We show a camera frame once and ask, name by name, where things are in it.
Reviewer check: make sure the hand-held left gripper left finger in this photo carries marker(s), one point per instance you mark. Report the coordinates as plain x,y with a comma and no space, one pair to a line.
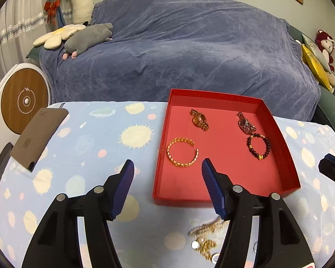
125,189

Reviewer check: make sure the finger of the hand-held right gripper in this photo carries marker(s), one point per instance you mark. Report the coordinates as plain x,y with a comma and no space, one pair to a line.
333,169

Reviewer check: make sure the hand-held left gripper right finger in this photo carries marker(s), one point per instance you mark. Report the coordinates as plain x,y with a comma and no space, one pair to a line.
212,189

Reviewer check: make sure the red cardboard box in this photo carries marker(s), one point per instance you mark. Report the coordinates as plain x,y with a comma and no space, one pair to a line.
220,156

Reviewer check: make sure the gold link watch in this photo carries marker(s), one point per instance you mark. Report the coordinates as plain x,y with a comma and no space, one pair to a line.
199,120

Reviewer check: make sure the silver rose watch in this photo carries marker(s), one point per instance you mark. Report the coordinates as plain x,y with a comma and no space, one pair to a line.
246,124

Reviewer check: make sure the cream cushion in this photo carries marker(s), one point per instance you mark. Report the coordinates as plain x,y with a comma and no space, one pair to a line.
331,79

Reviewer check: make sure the brown notebook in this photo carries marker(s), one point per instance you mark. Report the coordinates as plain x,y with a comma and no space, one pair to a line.
36,136

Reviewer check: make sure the yellow cushion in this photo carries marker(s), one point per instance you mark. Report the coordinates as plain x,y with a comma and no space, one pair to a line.
315,67

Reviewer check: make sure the silver cushion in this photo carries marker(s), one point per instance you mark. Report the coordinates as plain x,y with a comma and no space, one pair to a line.
314,48

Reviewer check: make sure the red monkey plush toy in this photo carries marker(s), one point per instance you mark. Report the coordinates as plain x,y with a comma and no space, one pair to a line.
326,44

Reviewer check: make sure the white round wood-faced device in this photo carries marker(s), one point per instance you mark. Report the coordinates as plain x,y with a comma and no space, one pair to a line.
25,100

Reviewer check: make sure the blue-covered sofa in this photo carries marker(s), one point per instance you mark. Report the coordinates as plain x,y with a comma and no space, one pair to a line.
184,50

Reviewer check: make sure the grey plush toy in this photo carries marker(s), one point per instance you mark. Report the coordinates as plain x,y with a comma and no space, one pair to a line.
86,37

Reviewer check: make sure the flower shaped cushion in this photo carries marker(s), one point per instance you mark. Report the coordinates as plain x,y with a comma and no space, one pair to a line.
58,35

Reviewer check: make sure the white plush toy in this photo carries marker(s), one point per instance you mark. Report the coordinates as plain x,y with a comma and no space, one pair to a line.
81,2

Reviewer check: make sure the silver tinsel garland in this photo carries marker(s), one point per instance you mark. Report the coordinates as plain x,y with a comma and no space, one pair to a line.
19,26

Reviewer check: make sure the red bow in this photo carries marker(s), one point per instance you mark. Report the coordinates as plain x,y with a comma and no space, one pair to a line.
51,8

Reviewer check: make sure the white curtain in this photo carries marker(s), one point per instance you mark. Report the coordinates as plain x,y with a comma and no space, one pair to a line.
19,2

